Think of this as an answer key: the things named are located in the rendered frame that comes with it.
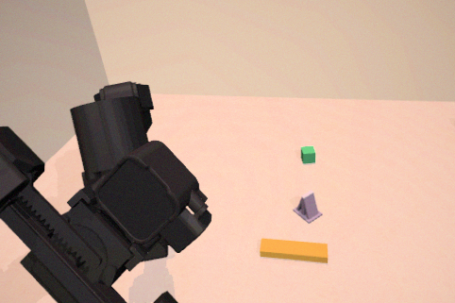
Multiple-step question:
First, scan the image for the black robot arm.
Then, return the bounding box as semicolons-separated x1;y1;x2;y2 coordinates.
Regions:
67;81;212;272

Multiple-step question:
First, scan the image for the yellow bar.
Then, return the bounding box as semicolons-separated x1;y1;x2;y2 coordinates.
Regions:
260;239;328;263

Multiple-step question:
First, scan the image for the green cube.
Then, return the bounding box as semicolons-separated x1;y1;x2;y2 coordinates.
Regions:
300;146;315;164

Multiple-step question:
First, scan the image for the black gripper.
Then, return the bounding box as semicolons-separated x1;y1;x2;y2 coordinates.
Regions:
0;126;133;303

